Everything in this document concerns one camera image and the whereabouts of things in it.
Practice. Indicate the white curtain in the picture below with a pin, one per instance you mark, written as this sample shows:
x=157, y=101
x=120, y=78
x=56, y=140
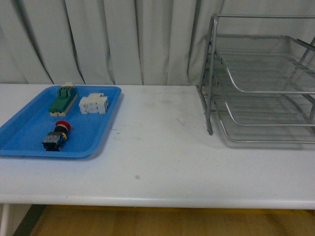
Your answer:
x=116, y=42

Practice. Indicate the blue plastic tray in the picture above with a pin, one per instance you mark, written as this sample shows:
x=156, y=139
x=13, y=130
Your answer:
x=24, y=133

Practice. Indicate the white circuit breaker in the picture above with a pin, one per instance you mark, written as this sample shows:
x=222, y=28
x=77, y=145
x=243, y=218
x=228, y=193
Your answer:
x=95, y=103

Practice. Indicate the green knife switch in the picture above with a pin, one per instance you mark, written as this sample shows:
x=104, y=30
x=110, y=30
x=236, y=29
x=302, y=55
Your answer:
x=66, y=97

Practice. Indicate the silver mesh three-tier rack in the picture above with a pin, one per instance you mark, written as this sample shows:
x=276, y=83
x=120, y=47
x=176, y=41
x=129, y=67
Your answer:
x=261, y=87

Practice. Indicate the red emergency stop button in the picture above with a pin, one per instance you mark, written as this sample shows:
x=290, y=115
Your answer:
x=55, y=140

